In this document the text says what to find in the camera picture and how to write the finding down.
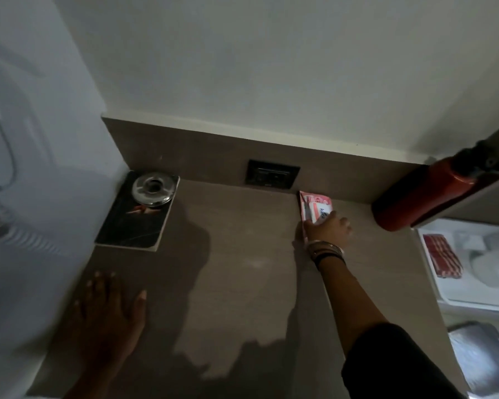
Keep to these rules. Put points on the person's right fingers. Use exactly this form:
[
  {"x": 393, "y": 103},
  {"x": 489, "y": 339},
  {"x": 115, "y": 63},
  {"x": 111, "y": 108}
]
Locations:
[{"x": 342, "y": 227}]

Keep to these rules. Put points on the white appliance door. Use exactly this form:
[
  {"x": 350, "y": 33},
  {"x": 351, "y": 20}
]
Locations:
[{"x": 29, "y": 162}]

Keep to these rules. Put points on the person's left middle finger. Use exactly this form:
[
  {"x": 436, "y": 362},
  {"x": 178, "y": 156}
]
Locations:
[{"x": 95, "y": 286}]

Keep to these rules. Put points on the round glass ashtray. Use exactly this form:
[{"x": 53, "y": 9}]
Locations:
[{"x": 154, "y": 188}]

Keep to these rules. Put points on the person's right forearm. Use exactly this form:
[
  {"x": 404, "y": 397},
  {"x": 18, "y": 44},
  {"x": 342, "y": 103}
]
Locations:
[{"x": 357, "y": 303}]

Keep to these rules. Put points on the red fire extinguisher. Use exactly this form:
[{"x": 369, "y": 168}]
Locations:
[{"x": 428, "y": 193}]

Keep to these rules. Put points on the black marble tray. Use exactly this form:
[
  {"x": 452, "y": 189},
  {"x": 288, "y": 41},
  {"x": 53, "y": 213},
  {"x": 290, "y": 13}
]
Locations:
[{"x": 129, "y": 222}]

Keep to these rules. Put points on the white folded cloth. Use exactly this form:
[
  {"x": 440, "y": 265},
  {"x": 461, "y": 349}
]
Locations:
[{"x": 492, "y": 261}]

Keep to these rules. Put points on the pink and white packet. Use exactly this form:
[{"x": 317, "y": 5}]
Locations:
[{"x": 314, "y": 205}]

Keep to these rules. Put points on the white drawer tray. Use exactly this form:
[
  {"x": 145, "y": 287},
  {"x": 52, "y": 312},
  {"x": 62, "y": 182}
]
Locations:
[{"x": 468, "y": 265}]

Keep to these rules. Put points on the black wall socket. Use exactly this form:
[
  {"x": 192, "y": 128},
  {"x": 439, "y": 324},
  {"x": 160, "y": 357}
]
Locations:
[{"x": 272, "y": 174}]

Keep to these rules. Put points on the person's left hand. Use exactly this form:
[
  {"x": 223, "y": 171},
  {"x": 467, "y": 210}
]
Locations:
[{"x": 104, "y": 324}]

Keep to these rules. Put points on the red striped packet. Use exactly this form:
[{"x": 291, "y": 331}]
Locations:
[{"x": 442, "y": 255}]

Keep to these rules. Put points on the person's right hand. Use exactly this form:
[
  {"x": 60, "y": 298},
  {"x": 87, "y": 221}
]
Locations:
[{"x": 325, "y": 230}]

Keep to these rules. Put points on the stack of wrist bangles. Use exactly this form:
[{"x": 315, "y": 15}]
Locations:
[{"x": 325, "y": 250}]

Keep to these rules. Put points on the person's left thumb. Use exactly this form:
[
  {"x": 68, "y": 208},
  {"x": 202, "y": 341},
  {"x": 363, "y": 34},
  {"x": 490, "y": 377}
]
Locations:
[{"x": 140, "y": 307}]

